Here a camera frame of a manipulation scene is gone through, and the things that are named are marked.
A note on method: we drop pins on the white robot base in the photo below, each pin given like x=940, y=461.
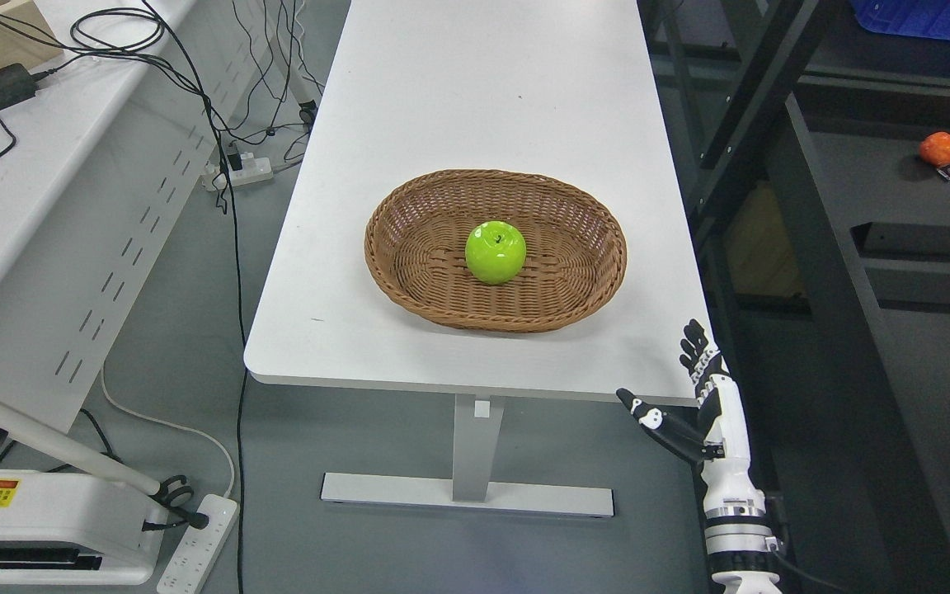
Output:
x=102, y=524

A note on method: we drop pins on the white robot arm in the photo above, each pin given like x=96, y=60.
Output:
x=739, y=541

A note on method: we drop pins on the brown wicker basket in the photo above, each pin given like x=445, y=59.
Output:
x=576, y=252

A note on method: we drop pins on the white power strip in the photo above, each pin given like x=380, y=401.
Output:
x=251, y=170
x=191, y=563

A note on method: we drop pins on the black metal shelf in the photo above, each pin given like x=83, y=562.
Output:
x=824, y=243

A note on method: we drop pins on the white side desk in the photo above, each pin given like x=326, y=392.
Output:
x=95, y=171

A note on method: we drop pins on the green apple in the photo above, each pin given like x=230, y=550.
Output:
x=495, y=252

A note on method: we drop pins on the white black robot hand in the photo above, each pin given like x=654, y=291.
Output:
x=719, y=444

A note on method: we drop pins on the black power adapter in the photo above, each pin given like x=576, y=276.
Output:
x=16, y=85

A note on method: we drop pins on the white power strip near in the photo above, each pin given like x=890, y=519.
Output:
x=191, y=563

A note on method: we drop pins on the white power strip far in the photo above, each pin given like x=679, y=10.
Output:
x=251, y=170

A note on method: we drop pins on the blue plastic bin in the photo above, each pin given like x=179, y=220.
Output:
x=918, y=19

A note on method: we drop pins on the orange toy on shelf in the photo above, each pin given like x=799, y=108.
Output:
x=935, y=149

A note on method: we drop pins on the white table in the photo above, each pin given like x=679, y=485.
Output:
x=559, y=88

